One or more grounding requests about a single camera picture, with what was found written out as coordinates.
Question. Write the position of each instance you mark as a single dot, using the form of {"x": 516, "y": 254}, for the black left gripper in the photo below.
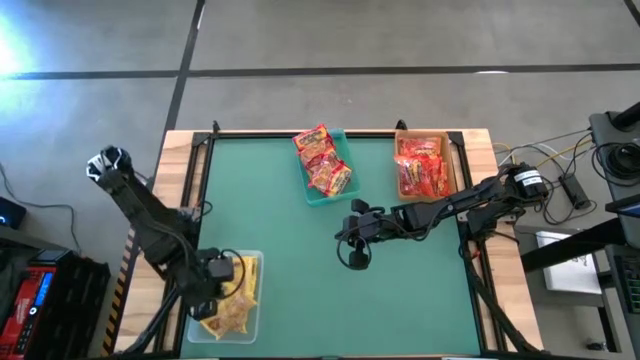
{"x": 207, "y": 292}

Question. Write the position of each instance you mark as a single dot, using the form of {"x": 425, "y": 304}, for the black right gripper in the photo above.
{"x": 375, "y": 225}

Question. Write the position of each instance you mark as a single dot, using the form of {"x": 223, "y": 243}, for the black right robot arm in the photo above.
{"x": 450, "y": 207}

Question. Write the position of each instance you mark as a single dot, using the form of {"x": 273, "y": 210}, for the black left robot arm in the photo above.
{"x": 145, "y": 215}

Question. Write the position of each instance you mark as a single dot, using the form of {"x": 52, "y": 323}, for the clear plastic bin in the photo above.
{"x": 252, "y": 336}

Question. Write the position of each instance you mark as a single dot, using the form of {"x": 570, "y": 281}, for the green table mat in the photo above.
{"x": 300, "y": 300}

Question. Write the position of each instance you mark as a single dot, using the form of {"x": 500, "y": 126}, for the teal plastic bin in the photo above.
{"x": 350, "y": 147}

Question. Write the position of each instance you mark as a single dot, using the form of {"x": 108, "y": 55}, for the yellow black hazard tape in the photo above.
{"x": 119, "y": 300}

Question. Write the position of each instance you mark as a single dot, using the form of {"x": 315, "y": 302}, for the black plastic crate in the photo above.
{"x": 80, "y": 300}

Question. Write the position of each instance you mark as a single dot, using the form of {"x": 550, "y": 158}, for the orange plastic bin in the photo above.
{"x": 425, "y": 134}

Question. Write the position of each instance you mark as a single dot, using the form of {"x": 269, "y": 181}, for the red equipment case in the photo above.
{"x": 20, "y": 310}

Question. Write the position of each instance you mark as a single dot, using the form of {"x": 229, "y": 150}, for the black device with blue light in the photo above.
{"x": 12, "y": 212}

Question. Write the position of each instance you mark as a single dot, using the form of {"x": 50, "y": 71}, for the black diagonal beam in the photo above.
{"x": 565, "y": 250}

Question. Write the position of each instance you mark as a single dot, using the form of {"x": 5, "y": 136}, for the white cardboard box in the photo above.
{"x": 570, "y": 275}

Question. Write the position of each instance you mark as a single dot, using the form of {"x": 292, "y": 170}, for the black side desk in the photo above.
{"x": 602, "y": 135}

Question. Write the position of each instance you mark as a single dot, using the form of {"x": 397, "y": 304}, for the tablet with blue screen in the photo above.
{"x": 625, "y": 206}

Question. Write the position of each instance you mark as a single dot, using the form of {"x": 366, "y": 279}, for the black keyboard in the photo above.
{"x": 631, "y": 280}

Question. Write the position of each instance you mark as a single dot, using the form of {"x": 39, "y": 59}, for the black stand pole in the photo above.
{"x": 627, "y": 117}

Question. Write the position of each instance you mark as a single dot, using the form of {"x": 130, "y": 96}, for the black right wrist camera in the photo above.
{"x": 359, "y": 260}

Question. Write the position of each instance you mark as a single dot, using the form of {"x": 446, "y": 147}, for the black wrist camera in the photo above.
{"x": 221, "y": 270}
{"x": 359, "y": 260}

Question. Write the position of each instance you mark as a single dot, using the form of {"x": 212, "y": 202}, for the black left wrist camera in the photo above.
{"x": 221, "y": 270}

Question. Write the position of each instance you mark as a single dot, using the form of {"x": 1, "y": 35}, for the black aluminium table frame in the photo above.
{"x": 200, "y": 140}

